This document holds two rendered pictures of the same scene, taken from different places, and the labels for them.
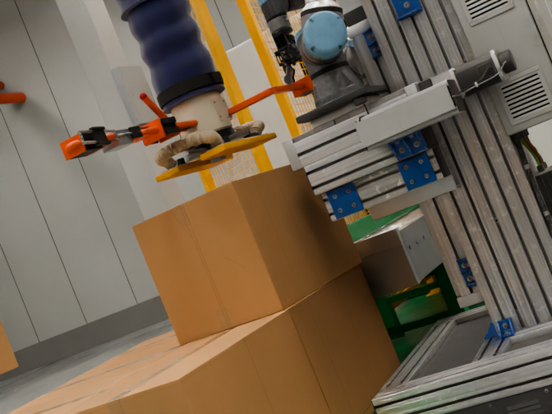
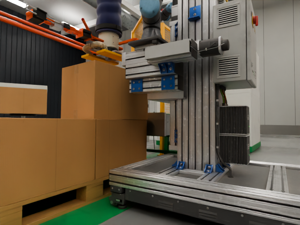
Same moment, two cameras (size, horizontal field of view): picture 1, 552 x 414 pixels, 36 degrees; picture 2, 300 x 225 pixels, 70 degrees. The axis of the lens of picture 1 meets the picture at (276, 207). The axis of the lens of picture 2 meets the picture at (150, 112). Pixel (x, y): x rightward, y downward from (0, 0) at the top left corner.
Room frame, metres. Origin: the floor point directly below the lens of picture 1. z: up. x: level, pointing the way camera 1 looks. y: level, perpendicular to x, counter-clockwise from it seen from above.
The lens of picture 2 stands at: (1.10, -0.44, 0.53)
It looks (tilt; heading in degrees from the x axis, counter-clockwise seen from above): 2 degrees up; 7
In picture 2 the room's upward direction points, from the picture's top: straight up
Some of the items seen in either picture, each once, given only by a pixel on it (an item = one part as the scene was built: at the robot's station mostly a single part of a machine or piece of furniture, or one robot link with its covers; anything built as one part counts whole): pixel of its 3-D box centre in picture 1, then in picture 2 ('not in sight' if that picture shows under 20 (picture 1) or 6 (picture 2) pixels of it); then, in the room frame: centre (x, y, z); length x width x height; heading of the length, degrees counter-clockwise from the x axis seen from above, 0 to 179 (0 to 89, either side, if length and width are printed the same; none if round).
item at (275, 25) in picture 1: (280, 25); not in sight; (2.95, -0.25, 1.40); 0.08 x 0.08 x 0.05
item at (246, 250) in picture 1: (253, 245); (107, 95); (2.83, 0.12, 0.74); 0.60 x 0.40 x 0.40; 150
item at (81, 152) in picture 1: (82, 144); (35, 17); (2.32, 0.42, 1.18); 0.08 x 0.07 x 0.05; 150
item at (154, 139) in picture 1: (159, 131); (83, 35); (2.62, 0.24, 1.18); 0.10 x 0.08 x 0.06; 60
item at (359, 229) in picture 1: (381, 216); not in sight; (4.64, -0.51, 0.60); 1.60 x 0.11 x 0.09; 153
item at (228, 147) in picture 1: (237, 141); (116, 54); (2.79, 0.03, 1.07); 0.34 x 0.10 x 0.05; 150
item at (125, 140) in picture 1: (116, 140); (56, 25); (2.44, 0.35, 1.17); 0.07 x 0.07 x 0.04; 60
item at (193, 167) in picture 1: (194, 163); (101, 58); (2.89, 0.20, 1.07); 0.34 x 0.10 x 0.05; 150
